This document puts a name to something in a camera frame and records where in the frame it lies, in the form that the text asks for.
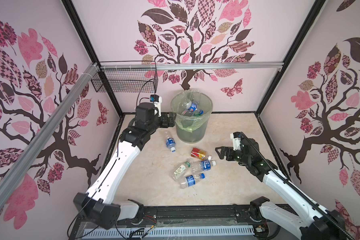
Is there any aluminium rail back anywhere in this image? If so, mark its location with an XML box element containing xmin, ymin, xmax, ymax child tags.
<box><xmin>101</xmin><ymin>62</ymin><xmax>284</xmax><ymax>71</ymax></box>

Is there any black corrugated cable right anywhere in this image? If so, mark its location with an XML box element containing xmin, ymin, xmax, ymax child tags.
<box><xmin>239</xmin><ymin>131</ymin><xmax>355</xmax><ymax>240</ymax></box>

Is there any red gold label bottle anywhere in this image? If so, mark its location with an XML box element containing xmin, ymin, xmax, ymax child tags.
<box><xmin>191</xmin><ymin>148</ymin><xmax>212</xmax><ymax>161</ymax></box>

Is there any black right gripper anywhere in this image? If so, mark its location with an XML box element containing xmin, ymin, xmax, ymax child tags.
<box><xmin>215</xmin><ymin>145</ymin><xmax>250</xmax><ymax>167</ymax></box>

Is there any aluminium rail left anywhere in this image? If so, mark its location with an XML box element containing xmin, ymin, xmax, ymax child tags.
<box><xmin>0</xmin><ymin>63</ymin><xmax>99</xmax><ymax>210</ymax></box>

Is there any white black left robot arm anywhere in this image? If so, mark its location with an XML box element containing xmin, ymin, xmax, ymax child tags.
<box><xmin>73</xmin><ymin>102</ymin><xmax>177</xmax><ymax>230</ymax></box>

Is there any clear bottle blue label front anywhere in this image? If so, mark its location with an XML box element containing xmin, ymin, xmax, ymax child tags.
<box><xmin>179</xmin><ymin>173</ymin><xmax>205</xmax><ymax>189</ymax></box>

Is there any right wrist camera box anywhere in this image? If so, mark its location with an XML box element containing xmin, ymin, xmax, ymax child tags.
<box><xmin>230</xmin><ymin>132</ymin><xmax>242</xmax><ymax>151</ymax></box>

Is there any clear bottle blue label white cap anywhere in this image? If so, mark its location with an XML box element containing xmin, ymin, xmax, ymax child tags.
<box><xmin>191</xmin><ymin>160</ymin><xmax>217</xmax><ymax>173</ymax></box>

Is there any green plastic bin liner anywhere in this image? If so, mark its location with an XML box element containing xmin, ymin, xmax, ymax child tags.
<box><xmin>171</xmin><ymin>90</ymin><xmax>214</xmax><ymax>133</ymax></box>

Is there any clear bottle flower label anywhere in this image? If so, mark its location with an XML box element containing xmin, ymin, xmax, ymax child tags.
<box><xmin>171</xmin><ymin>159</ymin><xmax>194</xmax><ymax>181</ymax></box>

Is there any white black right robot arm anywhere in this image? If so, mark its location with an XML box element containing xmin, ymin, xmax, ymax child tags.
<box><xmin>215</xmin><ymin>132</ymin><xmax>353</xmax><ymax>240</ymax></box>

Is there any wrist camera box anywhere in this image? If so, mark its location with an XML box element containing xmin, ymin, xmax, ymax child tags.
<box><xmin>230</xmin><ymin>132</ymin><xmax>242</xmax><ymax>151</ymax></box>
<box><xmin>150</xmin><ymin>94</ymin><xmax>162</xmax><ymax>117</ymax></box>

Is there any white slotted cable duct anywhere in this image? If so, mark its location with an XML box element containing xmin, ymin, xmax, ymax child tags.
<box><xmin>83</xmin><ymin>226</ymin><xmax>255</xmax><ymax>240</ymax></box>

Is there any grey mesh waste bin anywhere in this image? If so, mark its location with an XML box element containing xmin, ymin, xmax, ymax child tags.
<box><xmin>170</xmin><ymin>90</ymin><xmax>214</xmax><ymax>144</ymax></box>

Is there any clear bottle blue label back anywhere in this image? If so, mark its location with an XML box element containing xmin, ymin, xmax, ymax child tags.
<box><xmin>165</xmin><ymin>131</ymin><xmax>176</xmax><ymax>153</ymax></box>

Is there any black wire wall basket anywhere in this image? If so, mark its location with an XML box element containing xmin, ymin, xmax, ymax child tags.
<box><xmin>91</xmin><ymin>60</ymin><xmax>159</xmax><ymax>93</ymax></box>

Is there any aluminium rail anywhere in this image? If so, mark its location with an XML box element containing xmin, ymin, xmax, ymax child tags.
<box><xmin>101</xmin><ymin>62</ymin><xmax>284</xmax><ymax>71</ymax></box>
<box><xmin>0</xmin><ymin>63</ymin><xmax>99</xmax><ymax>210</ymax></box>

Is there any black base frame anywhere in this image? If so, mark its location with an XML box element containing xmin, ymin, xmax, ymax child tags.
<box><xmin>68</xmin><ymin>203</ymin><xmax>329</xmax><ymax>240</ymax></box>

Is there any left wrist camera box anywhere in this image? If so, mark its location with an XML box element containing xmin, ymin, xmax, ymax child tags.
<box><xmin>150</xmin><ymin>94</ymin><xmax>162</xmax><ymax>117</ymax></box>

